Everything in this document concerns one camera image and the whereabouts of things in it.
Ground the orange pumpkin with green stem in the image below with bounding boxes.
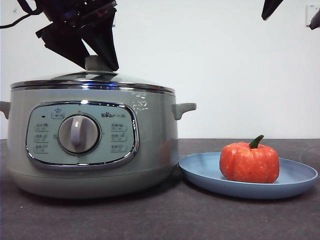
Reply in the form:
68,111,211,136
219,134,280,185

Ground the blue round plate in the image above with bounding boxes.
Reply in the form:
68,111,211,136
178,152,319,200

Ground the glass lid with green knob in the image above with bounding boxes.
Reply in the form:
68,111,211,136
11,55,175,90

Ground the pale green electric steamer pot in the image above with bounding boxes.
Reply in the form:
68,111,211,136
0,83,197,200

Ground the black cable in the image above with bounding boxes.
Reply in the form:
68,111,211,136
0,0,45,29

